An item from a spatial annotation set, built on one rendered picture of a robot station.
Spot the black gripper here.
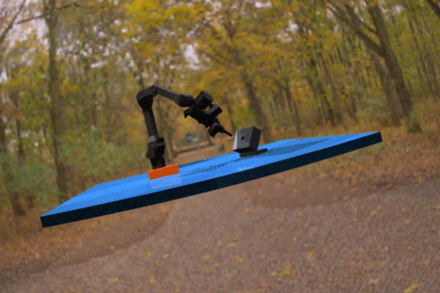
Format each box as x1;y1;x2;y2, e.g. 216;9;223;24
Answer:
197;110;226;137

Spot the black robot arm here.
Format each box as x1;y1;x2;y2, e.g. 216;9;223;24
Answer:
136;85;222;171

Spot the grey sloped panel with hole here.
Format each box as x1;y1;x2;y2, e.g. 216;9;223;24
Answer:
232;126;267;158

